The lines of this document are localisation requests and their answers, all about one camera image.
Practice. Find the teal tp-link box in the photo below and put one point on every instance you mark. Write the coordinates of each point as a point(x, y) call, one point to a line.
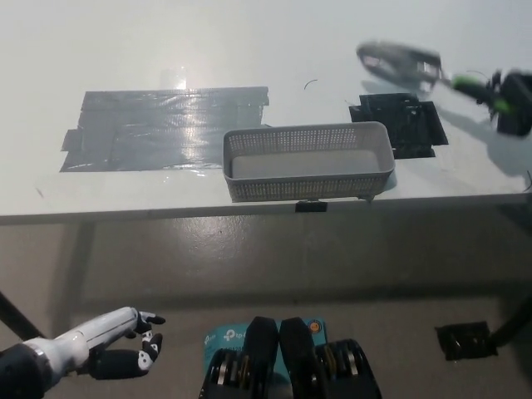
point(224, 336)

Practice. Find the black table foot plate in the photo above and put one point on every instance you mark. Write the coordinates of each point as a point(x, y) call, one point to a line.
point(465, 341)

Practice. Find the black tape patch on table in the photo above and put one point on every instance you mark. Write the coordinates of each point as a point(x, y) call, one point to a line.
point(399, 124)

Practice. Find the grey duct tape patch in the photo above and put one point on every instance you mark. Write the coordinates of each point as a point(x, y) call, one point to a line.
point(145, 133)

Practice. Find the white and black right hand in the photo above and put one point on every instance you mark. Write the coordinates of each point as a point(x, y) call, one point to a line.
point(519, 95)

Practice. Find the grey perforated plastic basket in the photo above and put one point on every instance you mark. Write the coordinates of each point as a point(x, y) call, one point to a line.
point(291, 189)

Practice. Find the black slanted table leg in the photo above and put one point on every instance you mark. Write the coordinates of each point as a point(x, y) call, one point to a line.
point(18, 320)
point(511, 324)

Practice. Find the white and black left hand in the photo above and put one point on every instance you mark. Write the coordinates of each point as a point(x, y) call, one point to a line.
point(104, 328)

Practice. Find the small black tape strip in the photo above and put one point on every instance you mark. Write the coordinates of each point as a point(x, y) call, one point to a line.
point(311, 206)

